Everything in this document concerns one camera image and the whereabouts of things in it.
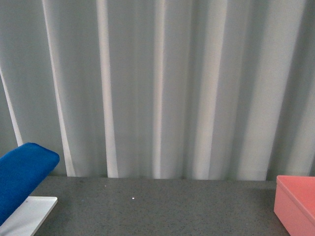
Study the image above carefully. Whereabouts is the blue microfiber cloth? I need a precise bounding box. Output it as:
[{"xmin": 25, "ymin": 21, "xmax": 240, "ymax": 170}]
[{"xmin": 0, "ymin": 143, "xmax": 60, "ymax": 224}]

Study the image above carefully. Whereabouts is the white pleated curtain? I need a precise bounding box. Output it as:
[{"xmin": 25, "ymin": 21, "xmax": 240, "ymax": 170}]
[{"xmin": 0, "ymin": 0, "xmax": 315, "ymax": 180}]

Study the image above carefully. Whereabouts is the pink plastic bin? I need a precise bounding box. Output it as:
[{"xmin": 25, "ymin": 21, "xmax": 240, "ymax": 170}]
[{"xmin": 274, "ymin": 176, "xmax": 315, "ymax": 236}]

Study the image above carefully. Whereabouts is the white rack with wooden rods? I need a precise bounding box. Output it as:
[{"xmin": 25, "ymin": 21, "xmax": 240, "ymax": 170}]
[{"xmin": 0, "ymin": 196, "xmax": 58, "ymax": 236}]

